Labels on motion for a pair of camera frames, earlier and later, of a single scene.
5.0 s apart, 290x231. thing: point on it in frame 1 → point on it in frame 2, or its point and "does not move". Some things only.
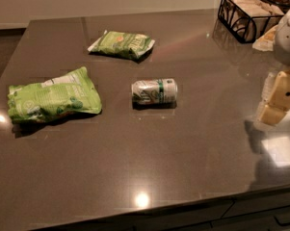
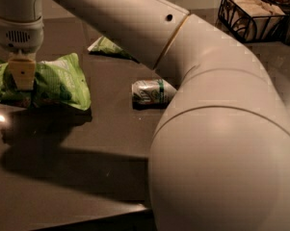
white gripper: x=288 y=39 → x=18 y=35
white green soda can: x=154 y=93 does not move
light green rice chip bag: x=71 y=92 → x=56 y=82
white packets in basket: x=250 y=15 does not move
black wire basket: x=248 y=15 does not move
